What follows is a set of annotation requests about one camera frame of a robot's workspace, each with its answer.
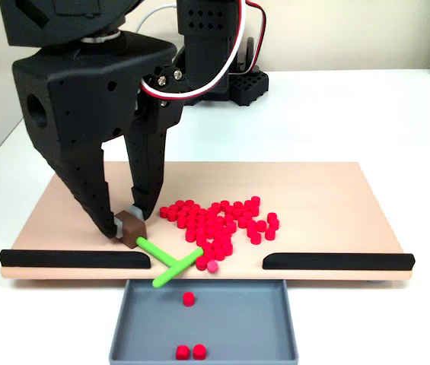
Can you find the green T-shaped pusher tool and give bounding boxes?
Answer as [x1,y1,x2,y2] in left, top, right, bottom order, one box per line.
[113,206,205,289]

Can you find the grey container tray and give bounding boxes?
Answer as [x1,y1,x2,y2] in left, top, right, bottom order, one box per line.
[108,278,299,363]

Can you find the beige board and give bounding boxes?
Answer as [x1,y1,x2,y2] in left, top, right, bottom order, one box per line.
[0,161,413,283]

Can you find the red white black servo cable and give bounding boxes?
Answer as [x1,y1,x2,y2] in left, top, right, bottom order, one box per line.
[139,0,248,102]
[241,0,268,75]

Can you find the black rail strip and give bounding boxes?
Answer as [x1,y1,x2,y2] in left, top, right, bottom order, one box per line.
[262,252,416,271]
[0,249,151,270]

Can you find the thin white cable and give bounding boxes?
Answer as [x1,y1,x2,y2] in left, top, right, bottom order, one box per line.
[135,2,180,35]

